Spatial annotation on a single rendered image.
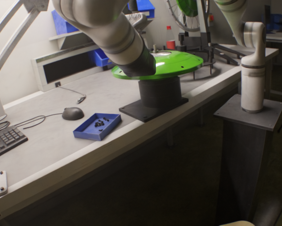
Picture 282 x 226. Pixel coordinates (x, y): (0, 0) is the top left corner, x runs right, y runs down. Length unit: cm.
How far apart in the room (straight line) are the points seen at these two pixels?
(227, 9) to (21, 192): 72
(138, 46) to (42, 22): 114
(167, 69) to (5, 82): 107
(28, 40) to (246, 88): 124
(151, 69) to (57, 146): 35
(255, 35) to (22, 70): 127
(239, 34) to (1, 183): 84
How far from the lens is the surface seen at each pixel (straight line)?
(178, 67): 63
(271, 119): 82
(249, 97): 83
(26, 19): 63
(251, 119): 81
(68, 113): 81
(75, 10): 29
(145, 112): 71
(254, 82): 81
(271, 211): 163
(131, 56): 41
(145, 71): 51
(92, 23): 28
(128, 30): 37
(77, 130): 68
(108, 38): 35
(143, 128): 67
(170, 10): 131
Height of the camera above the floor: 121
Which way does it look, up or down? 24 degrees down
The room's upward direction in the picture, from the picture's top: 9 degrees counter-clockwise
